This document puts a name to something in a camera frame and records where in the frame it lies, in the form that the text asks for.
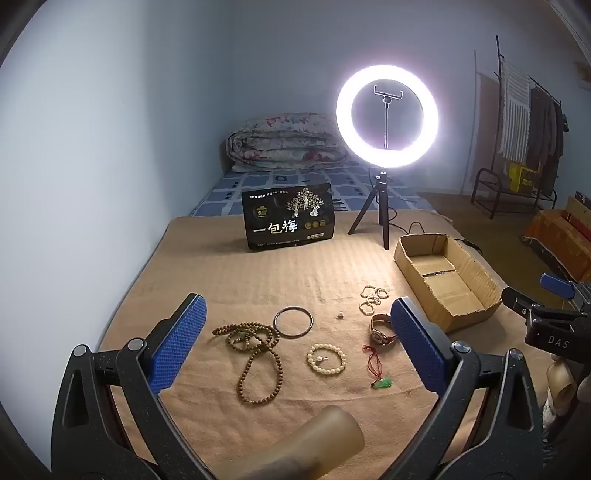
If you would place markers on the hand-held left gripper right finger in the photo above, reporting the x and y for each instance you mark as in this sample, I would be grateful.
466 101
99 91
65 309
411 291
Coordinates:
418 341

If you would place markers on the black bangle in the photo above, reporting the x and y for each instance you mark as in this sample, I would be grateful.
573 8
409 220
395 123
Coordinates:
276 325

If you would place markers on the person's left hand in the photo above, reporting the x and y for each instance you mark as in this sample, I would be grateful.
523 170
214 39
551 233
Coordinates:
328 438

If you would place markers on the folded floral quilt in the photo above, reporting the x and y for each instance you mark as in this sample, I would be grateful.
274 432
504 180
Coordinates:
286 143

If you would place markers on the blue checked bedsheet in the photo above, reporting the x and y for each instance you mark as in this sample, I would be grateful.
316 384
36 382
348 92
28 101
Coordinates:
258 184

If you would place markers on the brown board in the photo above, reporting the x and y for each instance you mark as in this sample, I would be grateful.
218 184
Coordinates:
487 129

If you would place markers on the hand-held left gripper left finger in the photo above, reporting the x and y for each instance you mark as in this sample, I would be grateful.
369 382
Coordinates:
180 341

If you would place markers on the black clothes rack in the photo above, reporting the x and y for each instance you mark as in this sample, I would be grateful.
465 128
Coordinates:
485 184

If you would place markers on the black printed snack bag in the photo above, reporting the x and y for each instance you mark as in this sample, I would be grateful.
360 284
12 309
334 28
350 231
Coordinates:
286 217

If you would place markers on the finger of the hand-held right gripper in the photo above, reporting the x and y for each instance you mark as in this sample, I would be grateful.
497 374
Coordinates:
557 286
526 304

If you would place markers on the person's right hand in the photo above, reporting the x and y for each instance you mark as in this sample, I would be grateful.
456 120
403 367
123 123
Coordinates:
561 383

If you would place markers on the cardboard box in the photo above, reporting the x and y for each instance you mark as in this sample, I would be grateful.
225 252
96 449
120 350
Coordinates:
443 281

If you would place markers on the yellow box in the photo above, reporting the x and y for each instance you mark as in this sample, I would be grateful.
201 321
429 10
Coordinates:
524 177

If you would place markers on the white striped towel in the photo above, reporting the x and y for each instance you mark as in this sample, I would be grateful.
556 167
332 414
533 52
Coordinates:
515 110

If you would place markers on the black tripod stand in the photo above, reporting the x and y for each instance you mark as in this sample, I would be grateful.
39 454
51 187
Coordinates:
382 207

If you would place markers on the dark hanging garments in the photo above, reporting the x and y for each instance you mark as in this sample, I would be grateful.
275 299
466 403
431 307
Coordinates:
545 134

